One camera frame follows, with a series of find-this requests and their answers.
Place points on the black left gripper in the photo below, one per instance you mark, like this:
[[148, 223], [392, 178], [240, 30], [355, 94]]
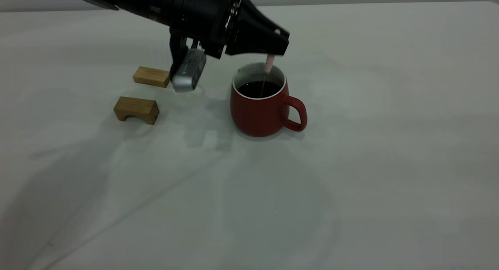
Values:
[[249, 32]]

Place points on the red ceramic mug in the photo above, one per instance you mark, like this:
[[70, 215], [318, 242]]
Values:
[[257, 116]]

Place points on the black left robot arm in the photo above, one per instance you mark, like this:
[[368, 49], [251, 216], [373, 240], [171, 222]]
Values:
[[183, 8]]

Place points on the dark coffee liquid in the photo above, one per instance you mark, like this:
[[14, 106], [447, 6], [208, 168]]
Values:
[[249, 89]]

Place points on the flat wooden block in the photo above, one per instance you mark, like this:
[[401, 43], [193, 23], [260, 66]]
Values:
[[152, 76]]

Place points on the arched wooden block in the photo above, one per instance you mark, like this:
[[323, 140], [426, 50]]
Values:
[[136, 108]]

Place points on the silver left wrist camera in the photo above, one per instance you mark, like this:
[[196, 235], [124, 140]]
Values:
[[189, 73]]

